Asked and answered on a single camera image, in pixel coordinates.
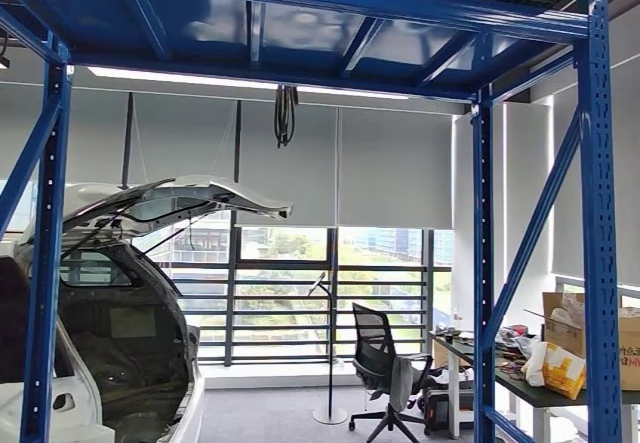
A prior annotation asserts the open brown cardboard box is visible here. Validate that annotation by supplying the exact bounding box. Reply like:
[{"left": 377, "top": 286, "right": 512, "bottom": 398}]
[{"left": 541, "top": 290, "right": 640, "bottom": 392}]

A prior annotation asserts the black equipment case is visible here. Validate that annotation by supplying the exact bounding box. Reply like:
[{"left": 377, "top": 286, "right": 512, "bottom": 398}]
[{"left": 421, "top": 386, "right": 475, "bottom": 433}]

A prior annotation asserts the white plastic bag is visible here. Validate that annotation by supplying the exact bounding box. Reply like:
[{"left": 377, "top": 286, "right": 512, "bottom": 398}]
[{"left": 521, "top": 339, "right": 549, "bottom": 388}]

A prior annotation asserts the long ceiling light strip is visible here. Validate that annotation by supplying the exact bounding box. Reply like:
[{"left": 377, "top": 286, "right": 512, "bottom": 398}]
[{"left": 85, "top": 64, "right": 412, "bottom": 103}]

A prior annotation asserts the black top desk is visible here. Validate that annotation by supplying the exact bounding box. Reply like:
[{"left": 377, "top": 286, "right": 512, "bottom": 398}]
[{"left": 427, "top": 331, "right": 640, "bottom": 443}]

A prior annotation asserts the yellow white package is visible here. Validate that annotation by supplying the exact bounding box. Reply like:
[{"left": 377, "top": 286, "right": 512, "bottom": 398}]
[{"left": 541, "top": 342, "right": 587, "bottom": 402}]

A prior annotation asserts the black floor lamp stand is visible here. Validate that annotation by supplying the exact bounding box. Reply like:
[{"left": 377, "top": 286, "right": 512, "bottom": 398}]
[{"left": 307, "top": 272, "right": 349, "bottom": 427}]

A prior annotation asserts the blue steel shelf rack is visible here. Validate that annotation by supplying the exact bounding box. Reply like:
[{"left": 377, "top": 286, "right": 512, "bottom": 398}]
[{"left": 0, "top": 0, "right": 624, "bottom": 443}]

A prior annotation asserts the grey garment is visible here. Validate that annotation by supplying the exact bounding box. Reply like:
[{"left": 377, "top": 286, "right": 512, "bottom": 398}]
[{"left": 389, "top": 356, "right": 414, "bottom": 415}]

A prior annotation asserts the hanging black cable bundle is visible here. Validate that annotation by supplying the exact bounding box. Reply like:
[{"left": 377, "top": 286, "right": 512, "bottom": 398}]
[{"left": 273, "top": 84, "right": 300, "bottom": 149}]

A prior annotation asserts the white car body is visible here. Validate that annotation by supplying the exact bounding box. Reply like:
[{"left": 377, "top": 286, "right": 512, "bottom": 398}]
[{"left": 0, "top": 174, "right": 294, "bottom": 443}]

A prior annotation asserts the grey roller blind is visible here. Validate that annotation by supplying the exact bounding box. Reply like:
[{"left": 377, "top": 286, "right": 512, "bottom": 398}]
[
  {"left": 0, "top": 82, "right": 340, "bottom": 229},
  {"left": 337, "top": 106, "right": 454, "bottom": 231},
  {"left": 551, "top": 54, "right": 640, "bottom": 289}
]

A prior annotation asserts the black mesh office chair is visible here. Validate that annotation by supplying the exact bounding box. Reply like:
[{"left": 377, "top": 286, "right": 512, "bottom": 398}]
[{"left": 348, "top": 302, "right": 434, "bottom": 443}]

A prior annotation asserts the dark window railing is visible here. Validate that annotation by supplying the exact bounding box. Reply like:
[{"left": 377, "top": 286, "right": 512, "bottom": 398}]
[{"left": 131, "top": 226, "right": 455, "bottom": 368}]

